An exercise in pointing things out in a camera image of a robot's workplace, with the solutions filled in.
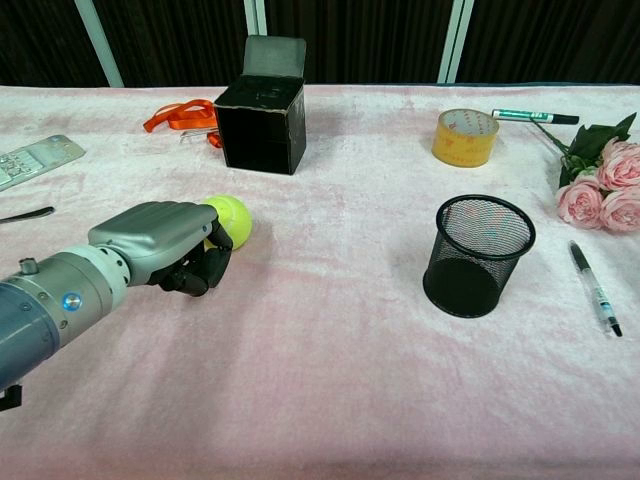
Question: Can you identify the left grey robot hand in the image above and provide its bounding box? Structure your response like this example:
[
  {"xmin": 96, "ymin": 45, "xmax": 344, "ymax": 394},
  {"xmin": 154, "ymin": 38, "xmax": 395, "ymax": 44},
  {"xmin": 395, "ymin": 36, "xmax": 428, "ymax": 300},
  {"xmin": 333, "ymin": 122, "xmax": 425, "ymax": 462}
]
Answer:
[{"xmin": 87, "ymin": 200, "xmax": 235, "ymax": 298}]

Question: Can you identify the yellow-green ball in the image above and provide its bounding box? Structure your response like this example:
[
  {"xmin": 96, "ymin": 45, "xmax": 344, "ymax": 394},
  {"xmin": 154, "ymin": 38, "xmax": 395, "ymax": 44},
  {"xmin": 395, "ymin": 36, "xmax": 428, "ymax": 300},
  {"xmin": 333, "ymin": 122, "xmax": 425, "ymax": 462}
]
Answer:
[{"xmin": 200, "ymin": 193, "xmax": 254, "ymax": 251}]

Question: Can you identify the black open cardboard box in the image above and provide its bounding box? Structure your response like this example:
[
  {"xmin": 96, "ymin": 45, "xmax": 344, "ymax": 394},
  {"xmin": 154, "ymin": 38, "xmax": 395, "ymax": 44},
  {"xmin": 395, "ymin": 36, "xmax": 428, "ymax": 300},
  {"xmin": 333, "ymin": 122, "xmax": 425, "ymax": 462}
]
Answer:
[{"xmin": 213, "ymin": 35, "xmax": 308, "ymax": 176}]

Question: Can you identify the silver remote control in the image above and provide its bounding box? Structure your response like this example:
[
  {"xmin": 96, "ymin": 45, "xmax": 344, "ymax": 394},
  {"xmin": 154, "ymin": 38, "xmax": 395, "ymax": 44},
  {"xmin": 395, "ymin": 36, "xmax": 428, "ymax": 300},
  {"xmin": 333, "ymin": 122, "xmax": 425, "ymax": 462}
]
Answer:
[{"xmin": 0, "ymin": 133, "xmax": 87, "ymax": 194}]

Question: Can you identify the pink plush table cloth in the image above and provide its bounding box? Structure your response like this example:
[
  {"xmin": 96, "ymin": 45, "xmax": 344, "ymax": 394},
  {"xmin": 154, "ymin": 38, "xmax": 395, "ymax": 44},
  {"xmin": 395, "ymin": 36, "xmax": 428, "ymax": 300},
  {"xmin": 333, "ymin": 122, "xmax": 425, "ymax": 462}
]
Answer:
[{"xmin": 0, "ymin": 82, "xmax": 640, "ymax": 480}]

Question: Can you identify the black curtain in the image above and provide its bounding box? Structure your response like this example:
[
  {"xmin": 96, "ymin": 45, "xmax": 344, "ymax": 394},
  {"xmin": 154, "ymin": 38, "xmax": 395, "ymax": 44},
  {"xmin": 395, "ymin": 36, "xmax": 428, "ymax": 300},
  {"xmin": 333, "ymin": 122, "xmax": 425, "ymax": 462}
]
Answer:
[{"xmin": 0, "ymin": 0, "xmax": 640, "ymax": 89}]

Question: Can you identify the black mesh pen holder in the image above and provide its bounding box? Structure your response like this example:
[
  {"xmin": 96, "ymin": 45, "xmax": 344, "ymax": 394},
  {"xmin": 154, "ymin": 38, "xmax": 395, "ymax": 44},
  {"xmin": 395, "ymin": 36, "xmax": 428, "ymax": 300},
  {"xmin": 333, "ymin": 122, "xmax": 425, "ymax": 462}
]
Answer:
[{"xmin": 422, "ymin": 194, "xmax": 537, "ymax": 320}]

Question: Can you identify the yellow packing tape roll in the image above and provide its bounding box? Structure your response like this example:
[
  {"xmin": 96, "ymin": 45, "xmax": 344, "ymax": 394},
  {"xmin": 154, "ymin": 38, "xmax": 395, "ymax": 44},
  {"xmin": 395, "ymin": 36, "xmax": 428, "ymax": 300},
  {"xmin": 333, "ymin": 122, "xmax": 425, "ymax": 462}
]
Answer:
[{"xmin": 431, "ymin": 109, "xmax": 501, "ymax": 169}]

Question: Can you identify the green whiteboard marker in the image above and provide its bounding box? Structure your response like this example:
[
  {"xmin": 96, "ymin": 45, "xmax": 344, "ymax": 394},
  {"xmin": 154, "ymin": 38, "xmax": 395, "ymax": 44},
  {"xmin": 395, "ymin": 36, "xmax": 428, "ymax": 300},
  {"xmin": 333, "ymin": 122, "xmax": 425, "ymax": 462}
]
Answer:
[{"xmin": 491, "ymin": 108, "xmax": 581, "ymax": 126}]

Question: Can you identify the black gel pen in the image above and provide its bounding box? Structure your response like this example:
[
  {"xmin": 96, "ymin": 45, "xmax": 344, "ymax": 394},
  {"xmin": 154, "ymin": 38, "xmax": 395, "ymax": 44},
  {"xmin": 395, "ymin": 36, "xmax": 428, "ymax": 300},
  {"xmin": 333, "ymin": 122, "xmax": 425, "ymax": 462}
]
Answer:
[{"xmin": 568, "ymin": 239, "xmax": 624, "ymax": 338}]

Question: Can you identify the pink artificial rose bouquet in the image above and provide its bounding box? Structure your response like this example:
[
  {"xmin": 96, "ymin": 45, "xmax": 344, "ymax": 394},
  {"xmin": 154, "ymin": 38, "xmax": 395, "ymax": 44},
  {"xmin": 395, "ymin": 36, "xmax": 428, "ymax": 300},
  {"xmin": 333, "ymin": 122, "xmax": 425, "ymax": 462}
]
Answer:
[{"xmin": 534, "ymin": 112, "xmax": 640, "ymax": 234}]

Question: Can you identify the orange lanyard strap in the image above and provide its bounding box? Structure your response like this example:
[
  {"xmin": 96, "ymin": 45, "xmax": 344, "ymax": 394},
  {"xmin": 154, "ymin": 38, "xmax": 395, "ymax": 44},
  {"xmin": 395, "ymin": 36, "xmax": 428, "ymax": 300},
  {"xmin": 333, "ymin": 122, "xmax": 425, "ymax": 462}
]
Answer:
[{"xmin": 143, "ymin": 99, "xmax": 224, "ymax": 149}]

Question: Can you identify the white vertical frame post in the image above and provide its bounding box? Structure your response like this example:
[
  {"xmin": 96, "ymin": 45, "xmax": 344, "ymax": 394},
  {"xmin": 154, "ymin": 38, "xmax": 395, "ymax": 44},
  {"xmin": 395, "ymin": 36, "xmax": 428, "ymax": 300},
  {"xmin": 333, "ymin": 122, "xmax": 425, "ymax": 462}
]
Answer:
[
  {"xmin": 243, "ymin": 0, "xmax": 268, "ymax": 51},
  {"xmin": 74, "ymin": 0, "xmax": 125, "ymax": 89},
  {"xmin": 437, "ymin": 0, "xmax": 475, "ymax": 85}
]

